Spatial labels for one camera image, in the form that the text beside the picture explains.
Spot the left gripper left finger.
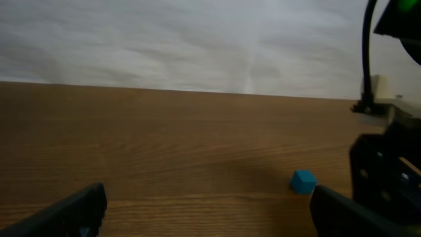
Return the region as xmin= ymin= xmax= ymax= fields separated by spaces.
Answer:
xmin=0 ymin=182 xmax=109 ymax=237

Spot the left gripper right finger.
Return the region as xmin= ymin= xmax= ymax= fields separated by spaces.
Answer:
xmin=309 ymin=184 xmax=421 ymax=237

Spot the blue cube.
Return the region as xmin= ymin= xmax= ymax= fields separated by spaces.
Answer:
xmin=289 ymin=169 xmax=318 ymax=195

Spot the black cable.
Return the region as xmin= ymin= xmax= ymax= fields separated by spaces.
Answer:
xmin=350 ymin=0 xmax=389 ymax=116

